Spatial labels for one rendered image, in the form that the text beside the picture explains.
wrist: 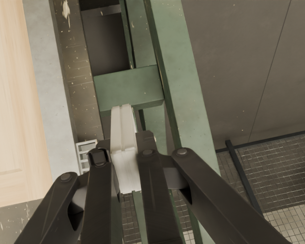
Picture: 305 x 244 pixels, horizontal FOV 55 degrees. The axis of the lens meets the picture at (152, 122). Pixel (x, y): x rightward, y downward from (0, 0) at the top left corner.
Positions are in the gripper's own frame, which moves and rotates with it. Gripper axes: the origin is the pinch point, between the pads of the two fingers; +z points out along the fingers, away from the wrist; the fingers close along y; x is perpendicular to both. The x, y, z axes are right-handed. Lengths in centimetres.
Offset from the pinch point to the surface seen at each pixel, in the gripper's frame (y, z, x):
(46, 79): -14.5, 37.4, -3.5
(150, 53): 9, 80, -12
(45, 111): -15.8, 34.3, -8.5
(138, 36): 6, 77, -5
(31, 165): -20.7, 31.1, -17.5
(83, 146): -11.0, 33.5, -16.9
